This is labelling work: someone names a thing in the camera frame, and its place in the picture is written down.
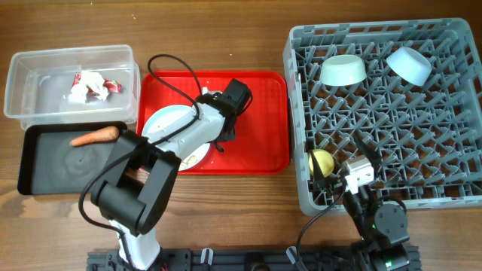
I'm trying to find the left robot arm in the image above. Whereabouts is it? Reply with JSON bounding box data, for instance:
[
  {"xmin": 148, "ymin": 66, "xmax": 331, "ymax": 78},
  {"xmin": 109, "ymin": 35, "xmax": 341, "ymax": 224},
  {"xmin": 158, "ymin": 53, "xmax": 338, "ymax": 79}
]
[{"xmin": 82, "ymin": 79, "xmax": 252, "ymax": 270}]

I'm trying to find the orange carrot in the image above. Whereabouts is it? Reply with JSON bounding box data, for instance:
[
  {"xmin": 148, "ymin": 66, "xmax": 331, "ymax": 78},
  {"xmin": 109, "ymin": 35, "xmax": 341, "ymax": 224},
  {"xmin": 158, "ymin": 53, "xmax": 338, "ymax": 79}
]
[{"xmin": 69, "ymin": 126, "xmax": 120, "ymax": 147}]

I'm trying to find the clear plastic bin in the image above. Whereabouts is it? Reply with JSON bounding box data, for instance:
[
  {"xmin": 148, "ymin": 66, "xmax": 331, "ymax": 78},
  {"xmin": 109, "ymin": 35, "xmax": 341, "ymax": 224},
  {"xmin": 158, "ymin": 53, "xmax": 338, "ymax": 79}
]
[{"xmin": 4, "ymin": 44, "xmax": 140, "ymax": 129}]

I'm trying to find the green bowl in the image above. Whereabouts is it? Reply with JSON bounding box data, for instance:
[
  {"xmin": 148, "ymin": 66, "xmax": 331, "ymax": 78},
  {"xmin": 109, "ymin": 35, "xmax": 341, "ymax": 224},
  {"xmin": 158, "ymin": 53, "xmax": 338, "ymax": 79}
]
[{"xmin": 319, "ymin": 55, "xmax": 367, "ymax": 87}]

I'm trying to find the red serving tray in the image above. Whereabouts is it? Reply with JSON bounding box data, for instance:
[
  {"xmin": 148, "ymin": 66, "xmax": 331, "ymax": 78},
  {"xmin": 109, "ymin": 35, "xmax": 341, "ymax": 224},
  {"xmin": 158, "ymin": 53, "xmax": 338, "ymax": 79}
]
[{"xmin": 136, "ymin": 70, "xmax": 289, "ymax": 175}]

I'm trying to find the light blue bowl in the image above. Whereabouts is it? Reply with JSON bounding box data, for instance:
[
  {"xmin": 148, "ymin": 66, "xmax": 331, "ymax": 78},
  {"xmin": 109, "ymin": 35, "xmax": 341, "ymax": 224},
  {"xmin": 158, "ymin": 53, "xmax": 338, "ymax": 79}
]
[{"xmin": 386, "ymin": 47, "xmax": 432, "ymax": 87}]

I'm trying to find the light blue plate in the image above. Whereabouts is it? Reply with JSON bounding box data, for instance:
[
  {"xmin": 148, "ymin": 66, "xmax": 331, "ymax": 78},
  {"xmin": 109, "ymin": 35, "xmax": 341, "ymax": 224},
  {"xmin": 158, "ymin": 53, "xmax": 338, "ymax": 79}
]
[{"xmin": 142, "ymin": 105, "xmax": 210, "ymax": 171}]

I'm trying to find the white tissue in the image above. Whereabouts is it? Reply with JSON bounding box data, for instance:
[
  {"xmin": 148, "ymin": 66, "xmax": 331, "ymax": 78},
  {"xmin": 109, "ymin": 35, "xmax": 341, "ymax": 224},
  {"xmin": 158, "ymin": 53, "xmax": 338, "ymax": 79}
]
[{"xmin": 69, "ymin": 71, "xmax": 109, "ymax": 104}]

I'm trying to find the yellow cup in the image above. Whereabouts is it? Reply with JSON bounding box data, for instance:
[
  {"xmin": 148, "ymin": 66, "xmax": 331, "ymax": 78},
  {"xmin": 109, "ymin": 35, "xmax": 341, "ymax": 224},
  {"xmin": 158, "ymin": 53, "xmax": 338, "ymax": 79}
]
[{"xmin": 308, "ymin": 149, "xmax": 335, "ymax": 177}]

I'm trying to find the grey dishwasher rack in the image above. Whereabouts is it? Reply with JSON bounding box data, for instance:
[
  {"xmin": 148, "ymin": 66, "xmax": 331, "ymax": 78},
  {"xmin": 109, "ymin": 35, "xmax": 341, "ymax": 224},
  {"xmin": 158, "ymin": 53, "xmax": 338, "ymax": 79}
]
[{"xmin": 283, "ymin": 18, "xmax": 481, "ymax": 216}]

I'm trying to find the black tray bin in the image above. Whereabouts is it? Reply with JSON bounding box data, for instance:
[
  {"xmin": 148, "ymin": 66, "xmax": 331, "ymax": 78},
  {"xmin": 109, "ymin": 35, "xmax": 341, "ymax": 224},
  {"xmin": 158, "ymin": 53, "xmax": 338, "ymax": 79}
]
[{"xmin": 17, "ymin": 121, "xmax": 127, "ymax": 195}]

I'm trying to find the red snack wrapper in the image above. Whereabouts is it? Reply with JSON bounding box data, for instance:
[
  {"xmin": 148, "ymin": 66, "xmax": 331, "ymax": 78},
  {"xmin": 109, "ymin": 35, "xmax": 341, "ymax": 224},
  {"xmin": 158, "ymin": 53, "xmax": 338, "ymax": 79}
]
[{"xmin": 72, "ymin": 72, "xmax": 122, "ymax": 93}]

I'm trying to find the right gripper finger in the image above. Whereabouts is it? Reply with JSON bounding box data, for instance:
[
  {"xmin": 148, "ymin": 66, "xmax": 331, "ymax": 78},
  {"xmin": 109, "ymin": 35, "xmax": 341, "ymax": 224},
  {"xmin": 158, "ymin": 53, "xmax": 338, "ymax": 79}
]
[
  {"xmin": 353, "ymin": 133, "xmax": 382, "ymax": 168},
  {"xmin": 310, "ymin": 150, "xmax": 325, "ymax": 181}
]

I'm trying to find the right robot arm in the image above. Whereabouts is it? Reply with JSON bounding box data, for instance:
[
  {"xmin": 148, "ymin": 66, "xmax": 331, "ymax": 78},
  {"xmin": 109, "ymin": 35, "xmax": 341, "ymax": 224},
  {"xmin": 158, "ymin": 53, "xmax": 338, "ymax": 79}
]
[{"xmin": 309, "ymin": 135, "xmax": 410, "ymax": 270}]

